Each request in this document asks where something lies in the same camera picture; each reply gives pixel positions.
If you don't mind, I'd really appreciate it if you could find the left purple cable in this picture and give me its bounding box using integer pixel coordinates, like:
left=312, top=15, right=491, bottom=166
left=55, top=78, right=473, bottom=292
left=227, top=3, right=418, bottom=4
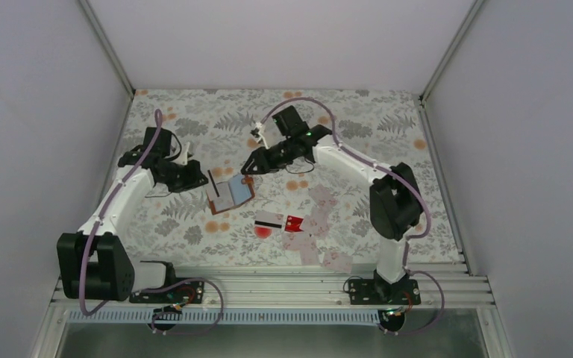
left=78, top=109, right=225, bottom=338

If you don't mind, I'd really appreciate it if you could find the white card black stripe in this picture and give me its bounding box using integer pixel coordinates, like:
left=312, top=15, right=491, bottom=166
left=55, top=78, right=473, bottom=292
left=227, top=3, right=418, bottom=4
left=254, top=210, right=285, bottom=230

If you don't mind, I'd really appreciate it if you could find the white pink card middle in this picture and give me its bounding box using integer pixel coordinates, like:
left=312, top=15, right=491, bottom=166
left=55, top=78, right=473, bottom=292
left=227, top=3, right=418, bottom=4
left=308, top=184, right=338, bottom=237

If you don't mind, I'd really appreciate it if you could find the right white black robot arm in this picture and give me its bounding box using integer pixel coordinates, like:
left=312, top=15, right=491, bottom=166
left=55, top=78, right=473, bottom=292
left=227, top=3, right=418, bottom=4
left=242, top=101, right=431, bottom=304

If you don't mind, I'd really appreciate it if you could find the brown leather card holder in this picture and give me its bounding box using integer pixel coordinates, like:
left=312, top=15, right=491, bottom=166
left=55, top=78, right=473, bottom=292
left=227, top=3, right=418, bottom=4
left=208, top=174, right=255, bottom=215

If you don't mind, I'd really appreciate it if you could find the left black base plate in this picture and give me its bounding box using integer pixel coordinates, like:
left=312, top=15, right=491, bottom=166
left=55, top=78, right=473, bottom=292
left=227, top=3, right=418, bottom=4
left=128, top=277, right=205, bottom=304

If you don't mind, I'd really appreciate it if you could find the white pink card lowest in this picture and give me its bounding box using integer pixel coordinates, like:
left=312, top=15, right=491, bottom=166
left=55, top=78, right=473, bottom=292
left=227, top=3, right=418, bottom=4
left=322, top=251, right=353, bottom=273

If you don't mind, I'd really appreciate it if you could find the blue slotted cable duct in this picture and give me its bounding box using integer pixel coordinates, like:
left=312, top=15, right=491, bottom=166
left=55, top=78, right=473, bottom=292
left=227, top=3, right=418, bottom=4
left=66, top=307, right=379, bottom=326

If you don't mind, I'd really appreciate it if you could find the red card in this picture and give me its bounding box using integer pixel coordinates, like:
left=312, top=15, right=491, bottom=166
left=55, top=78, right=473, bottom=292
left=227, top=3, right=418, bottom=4
left=284, top=216, right=304, bottom=233

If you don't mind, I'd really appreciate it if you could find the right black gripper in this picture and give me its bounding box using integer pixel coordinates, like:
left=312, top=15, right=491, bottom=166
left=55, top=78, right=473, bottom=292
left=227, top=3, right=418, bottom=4
left=241, top=137, right=295, bottom=175

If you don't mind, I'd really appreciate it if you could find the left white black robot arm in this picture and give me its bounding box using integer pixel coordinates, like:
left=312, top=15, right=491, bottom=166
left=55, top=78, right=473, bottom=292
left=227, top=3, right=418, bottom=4
left=57, top=127, right=208, bottom=302

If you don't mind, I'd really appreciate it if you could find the floral patterned table mat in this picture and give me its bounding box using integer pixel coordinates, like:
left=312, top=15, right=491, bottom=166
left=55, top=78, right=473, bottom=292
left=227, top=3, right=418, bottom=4
left=118, top=89, right=459, bottom=266

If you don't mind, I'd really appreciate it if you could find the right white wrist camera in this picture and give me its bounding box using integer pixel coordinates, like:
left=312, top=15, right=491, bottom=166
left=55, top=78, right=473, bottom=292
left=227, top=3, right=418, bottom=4
left=250, top=121, right=270, bottom=149

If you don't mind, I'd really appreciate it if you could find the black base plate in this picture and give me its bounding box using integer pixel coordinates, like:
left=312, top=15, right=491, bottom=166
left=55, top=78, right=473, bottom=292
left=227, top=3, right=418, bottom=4
left=128, top=277, right=205, bottom=304
left=345, top=278, right=422, bottom=306

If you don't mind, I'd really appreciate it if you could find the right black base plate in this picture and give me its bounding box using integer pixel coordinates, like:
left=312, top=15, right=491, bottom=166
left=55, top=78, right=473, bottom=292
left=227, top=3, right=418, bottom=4
left=345, top=278, right=422, bottom=306

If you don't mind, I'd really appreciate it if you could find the aluminium rail frame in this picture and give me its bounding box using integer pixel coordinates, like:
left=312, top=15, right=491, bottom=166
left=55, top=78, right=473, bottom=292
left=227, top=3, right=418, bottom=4
left=51, top=268, right=495, bottom=308

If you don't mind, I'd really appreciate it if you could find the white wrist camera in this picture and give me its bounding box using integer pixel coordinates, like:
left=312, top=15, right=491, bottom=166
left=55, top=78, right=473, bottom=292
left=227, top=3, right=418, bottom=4
left=174, top=142, right=192, bottom=166
left=250, top=121, right=270, bottom=149

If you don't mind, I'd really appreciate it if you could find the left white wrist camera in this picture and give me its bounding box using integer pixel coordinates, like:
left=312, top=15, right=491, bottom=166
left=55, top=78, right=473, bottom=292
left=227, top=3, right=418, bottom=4
left=174, top=142, right=192, bottom=166

